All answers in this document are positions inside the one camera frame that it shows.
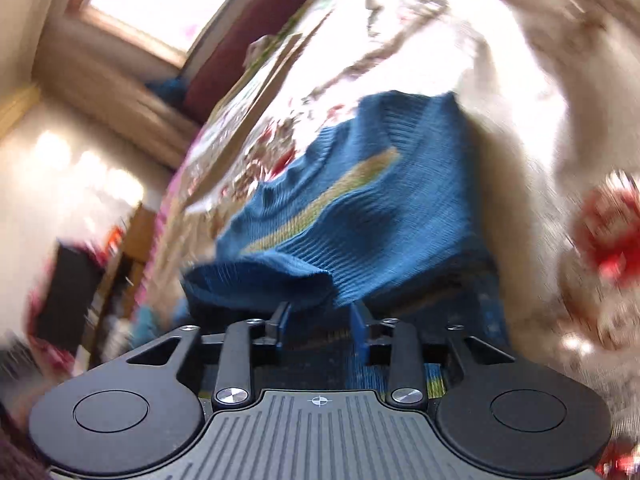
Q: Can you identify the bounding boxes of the blue striped knit sweater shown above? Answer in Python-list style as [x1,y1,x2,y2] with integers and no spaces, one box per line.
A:
[181,91,509,391]

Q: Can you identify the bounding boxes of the wooden side cabinet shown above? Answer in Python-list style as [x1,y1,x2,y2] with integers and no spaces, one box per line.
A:
[81,204,155,368]

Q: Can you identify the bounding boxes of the black monitor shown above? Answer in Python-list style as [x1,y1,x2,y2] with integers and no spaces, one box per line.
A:
[35,242,105,356]

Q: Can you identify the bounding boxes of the teal cloth on headboard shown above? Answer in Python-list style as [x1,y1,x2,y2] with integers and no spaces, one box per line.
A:
[145,78,188,110]

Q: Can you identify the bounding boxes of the beige curtain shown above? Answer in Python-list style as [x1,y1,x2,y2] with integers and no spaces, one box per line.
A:
[32,15,200,169]

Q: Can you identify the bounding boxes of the floral satin bedspread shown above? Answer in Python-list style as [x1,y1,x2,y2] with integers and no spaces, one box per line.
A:
[134,0,639,477]

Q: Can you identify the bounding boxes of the dark red headboard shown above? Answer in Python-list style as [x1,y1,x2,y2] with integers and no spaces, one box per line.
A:
[182,0,307,122]

